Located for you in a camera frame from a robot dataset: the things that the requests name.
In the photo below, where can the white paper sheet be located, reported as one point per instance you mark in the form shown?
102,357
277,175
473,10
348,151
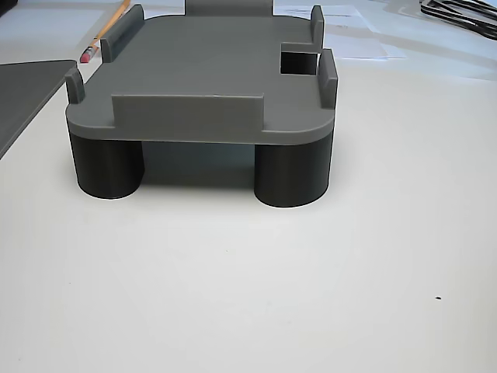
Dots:
349,15

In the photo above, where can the yellow pencil with pink eraser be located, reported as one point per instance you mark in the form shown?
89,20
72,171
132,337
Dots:
101,33

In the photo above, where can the dark object at table edge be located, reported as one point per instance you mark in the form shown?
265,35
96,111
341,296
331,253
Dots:
7,5

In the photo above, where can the black thin frame stack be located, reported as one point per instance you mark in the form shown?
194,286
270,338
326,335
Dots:
462,13

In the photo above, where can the dark grey flat mat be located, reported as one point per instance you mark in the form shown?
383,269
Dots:
27,93

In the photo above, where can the grey holder with black legs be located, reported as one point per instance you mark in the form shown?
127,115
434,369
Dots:
202,70

